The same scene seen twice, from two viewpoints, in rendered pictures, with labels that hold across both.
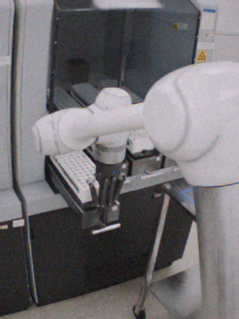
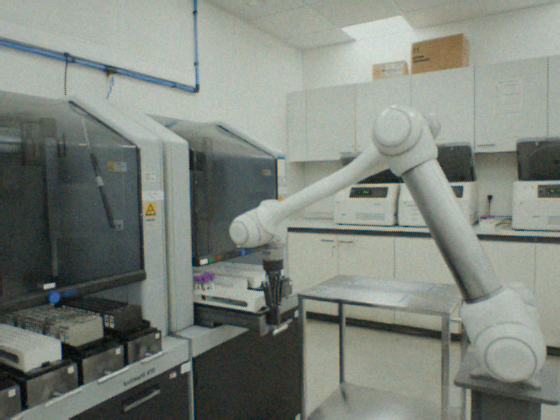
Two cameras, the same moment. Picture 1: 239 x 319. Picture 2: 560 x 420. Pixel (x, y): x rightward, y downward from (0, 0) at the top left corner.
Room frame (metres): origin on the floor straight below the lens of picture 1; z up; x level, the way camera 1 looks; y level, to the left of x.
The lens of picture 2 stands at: (-0.37, 0.70, 1.27)
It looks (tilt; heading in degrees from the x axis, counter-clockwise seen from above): 3 degrees down; 334
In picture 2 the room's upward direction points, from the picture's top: 1 degrees counter-clockwise
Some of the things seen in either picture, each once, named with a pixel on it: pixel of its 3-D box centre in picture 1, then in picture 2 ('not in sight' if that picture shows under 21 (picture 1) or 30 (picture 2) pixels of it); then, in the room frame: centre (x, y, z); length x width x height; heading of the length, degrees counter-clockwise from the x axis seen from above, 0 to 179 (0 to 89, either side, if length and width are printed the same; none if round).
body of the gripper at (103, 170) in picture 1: (107, 170); (273, 271); (1.06, 0.03, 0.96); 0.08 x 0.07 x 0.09; 123
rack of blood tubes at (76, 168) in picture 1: (77, 170); (230, 299); (1.22, 0.14, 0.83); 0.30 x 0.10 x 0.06; 33
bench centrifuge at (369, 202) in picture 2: not in sight; (373, 188); (2.90, -1.87, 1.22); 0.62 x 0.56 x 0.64; 121
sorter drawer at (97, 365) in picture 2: not in sight; (40, 341); (1.21, 0.79, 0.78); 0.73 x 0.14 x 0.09; 33
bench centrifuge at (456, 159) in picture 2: not in sight; (439, 184); (2.41, -2.19, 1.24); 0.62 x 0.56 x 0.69; 123
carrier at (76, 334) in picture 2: not in sight; (84, 331); (1.02, 0.67, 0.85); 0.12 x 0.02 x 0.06; 123
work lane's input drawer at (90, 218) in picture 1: (62, 164); (203, 308); (1.34, 0.21, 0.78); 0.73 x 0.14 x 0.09; 33
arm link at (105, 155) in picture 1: (109, 149); (272, 251); (1.06, 0.03, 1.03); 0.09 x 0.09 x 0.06
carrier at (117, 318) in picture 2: not in sight; (126, 318); (1.10, 0.54, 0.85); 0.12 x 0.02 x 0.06; 123
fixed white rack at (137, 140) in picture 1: (124, 130); (234, 278); (1.56, 0.00, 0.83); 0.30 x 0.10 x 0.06; 33
